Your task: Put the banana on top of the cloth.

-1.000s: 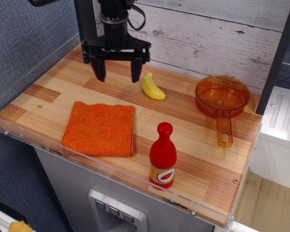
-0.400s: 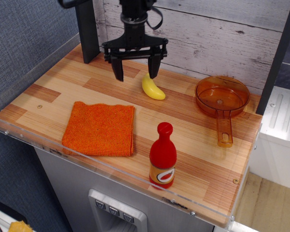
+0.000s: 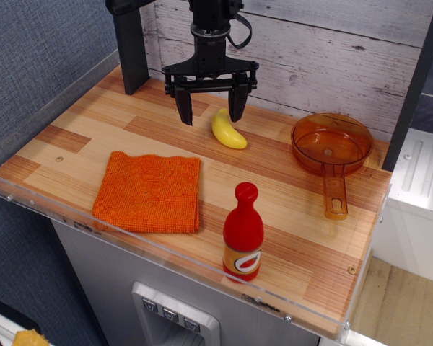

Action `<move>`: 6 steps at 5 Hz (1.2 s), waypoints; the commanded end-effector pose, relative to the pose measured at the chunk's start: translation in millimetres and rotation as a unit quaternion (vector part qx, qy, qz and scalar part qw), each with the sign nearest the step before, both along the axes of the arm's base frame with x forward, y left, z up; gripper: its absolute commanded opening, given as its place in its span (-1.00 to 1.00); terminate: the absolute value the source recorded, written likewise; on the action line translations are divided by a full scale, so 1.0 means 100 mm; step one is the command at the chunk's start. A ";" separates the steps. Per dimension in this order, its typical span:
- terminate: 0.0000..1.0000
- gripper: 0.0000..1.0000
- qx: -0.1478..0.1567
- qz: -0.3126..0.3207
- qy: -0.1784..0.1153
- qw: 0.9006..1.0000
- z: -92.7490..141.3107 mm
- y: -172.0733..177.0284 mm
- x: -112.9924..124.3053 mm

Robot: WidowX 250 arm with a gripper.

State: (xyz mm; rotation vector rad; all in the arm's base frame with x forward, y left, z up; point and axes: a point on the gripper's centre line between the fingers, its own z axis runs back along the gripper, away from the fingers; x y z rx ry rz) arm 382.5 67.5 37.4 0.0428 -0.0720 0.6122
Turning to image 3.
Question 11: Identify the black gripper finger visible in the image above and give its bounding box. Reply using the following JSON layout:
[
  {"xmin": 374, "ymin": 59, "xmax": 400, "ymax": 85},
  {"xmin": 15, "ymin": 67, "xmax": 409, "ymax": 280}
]
[
  {"xmin": 175, "ymin": 87, "xmax": 193, "ymax": 125},
  {"xmin": 229, "ymin": 84, "xmax": 248, "ymax": 122}
]

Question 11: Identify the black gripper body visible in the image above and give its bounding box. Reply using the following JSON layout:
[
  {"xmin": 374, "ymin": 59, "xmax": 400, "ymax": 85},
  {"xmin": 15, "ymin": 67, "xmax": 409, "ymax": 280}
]
[{"xmin": 162, "ymin": 30, "xmax": 259, "ymax": 97}]

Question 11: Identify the yellow toy banana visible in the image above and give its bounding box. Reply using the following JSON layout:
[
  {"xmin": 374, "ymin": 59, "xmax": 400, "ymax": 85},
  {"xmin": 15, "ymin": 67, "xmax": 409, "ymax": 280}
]
[{"xmin": 211, "ymin": 108, "xmax": 248, "ymax": 149}]

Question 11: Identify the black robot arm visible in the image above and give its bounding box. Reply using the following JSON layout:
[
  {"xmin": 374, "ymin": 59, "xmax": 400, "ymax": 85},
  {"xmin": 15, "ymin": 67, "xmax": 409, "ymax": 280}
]
[{"xmin": 105, "ymin": 1, "xmax": 259, "ymax": 125}]

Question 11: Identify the orange knitted cloth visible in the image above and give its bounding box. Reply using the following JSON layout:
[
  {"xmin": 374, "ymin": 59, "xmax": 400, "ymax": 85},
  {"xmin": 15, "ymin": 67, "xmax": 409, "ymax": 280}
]
[{"xmin": 92, "ymin": 151, "xmax": 201, "ymax": 234}]

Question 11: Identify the orange transparent toy pan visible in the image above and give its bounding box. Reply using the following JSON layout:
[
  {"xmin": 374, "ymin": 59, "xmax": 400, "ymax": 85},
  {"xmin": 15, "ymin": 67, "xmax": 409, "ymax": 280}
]
[{"xmin": 292, "ymin": 113, "xmax": 374, "ymax": 221}]

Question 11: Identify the red toy sauce bottle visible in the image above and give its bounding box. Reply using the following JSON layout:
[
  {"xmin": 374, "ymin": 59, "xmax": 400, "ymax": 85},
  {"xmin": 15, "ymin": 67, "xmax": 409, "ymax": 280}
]
[{"xmin": 222, "ymin": 182, "xmax": 264, "ymax": 281}]

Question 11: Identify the clear acrylic table guard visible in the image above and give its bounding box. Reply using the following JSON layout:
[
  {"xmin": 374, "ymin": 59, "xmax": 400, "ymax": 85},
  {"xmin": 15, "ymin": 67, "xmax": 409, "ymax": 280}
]
[{"xmin": 0, "ymin": 53, "xmax": 390, "ymax": 340}]

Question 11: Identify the grey toy fridge cabinet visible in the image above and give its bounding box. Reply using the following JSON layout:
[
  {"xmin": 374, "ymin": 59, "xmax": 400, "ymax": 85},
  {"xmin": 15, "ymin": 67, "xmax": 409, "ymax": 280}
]
[{"xmin": 54, "ymin": 221, "xmax": 320, "ymax": 345}]

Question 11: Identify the white toy sink unit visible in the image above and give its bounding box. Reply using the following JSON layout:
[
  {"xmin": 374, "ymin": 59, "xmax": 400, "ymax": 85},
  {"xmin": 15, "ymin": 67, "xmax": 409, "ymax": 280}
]
[{"xmin": 371, "ymin": 129, "xmax": 433, "ymax": 280}]

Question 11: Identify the yellow object bottom left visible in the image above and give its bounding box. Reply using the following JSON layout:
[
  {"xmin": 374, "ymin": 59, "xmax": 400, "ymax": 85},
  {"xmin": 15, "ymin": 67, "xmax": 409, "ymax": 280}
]
[{"xmin": 12, "ymin": 329, "xmax": 51, "ymax": 346}]

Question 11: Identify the white black device bottom left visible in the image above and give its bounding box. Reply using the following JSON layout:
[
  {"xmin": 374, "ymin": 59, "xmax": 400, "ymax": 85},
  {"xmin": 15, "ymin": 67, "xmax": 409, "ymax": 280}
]
[{"xmin": 0, "ymin": 302, "xmax": 41, "ymax": 345}]

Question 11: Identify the black cable loop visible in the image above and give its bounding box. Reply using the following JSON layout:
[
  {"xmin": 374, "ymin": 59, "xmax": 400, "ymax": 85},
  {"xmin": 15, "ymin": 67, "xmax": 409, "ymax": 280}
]
[{"xmin": 226, "ymin": 12, "xmax": 253, "ymax": 50}]

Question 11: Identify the dark grey left post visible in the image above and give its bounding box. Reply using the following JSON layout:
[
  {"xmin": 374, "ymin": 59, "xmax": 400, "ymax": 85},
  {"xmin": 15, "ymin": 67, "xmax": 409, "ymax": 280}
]
[{"xmin": 105, "ymin": 0, "xmax": 152, "ymax": 95}]

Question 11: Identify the dark grey post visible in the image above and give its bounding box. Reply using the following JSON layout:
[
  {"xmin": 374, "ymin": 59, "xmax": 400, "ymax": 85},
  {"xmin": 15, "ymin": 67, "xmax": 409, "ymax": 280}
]
[
  {"xmin": 105, "ymin": 0, "xmax": 152, "ymax": 95},
  {"xmin": 382, "ymin": 16, "xmax": 433, "ymax": 172}
]

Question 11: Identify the dark grey right post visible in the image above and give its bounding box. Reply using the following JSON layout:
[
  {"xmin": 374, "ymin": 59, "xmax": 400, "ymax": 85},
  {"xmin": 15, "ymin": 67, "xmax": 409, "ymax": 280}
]
[{"xmin": 382, "ymin": 16, "xmax": 433, "ymax": 172}]

